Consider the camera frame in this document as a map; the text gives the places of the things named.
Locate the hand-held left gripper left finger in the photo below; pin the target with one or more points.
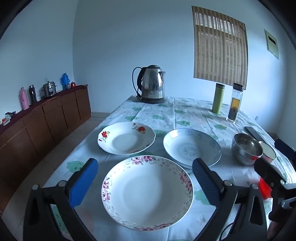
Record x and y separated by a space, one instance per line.
83 183

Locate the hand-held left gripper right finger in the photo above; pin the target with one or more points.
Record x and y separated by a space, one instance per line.
205 182

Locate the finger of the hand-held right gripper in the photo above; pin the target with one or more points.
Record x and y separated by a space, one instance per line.
268 170
283 148

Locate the stainless steel bowl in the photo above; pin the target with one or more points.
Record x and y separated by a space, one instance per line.
242 150

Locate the blue patterned plate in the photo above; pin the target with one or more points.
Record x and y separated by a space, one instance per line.
192 148

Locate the red flower white plate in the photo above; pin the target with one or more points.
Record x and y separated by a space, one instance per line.
124 141

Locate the pink floral rim plate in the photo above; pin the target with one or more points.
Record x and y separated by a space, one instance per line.
145 192

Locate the person's right hand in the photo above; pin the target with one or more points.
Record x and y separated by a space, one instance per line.
274 231

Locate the red plastic object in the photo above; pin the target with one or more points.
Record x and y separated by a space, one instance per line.
264 188

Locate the black smartphone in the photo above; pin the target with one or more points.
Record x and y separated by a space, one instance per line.
253 133

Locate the glass tea bottle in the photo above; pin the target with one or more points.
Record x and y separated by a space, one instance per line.
234 104

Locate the brown wooden sideboard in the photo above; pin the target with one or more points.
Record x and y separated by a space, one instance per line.
46 125

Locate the cloud print tablecloth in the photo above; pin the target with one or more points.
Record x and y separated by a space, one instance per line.
189 111

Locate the green thermos bottle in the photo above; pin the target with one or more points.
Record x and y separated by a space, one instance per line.
217 99

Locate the black kettle base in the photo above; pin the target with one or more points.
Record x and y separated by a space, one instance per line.
152 101

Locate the small red pot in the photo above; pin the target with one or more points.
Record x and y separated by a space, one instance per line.
73 85

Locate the steel rice cooker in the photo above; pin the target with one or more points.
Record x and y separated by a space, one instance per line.
49 90

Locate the small colourful trinkets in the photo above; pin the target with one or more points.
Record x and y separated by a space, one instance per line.
7 119

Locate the black thermos flask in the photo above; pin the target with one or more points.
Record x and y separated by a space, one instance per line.
32 95

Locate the pink thermos flask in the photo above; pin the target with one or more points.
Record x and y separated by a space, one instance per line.
24 99

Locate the stainless steel electric kettle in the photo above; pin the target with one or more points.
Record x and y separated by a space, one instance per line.
151 83

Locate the bamboo window blind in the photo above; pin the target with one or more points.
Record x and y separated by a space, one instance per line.
219 46

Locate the white wall panel box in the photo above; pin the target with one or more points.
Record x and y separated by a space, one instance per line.
271 44

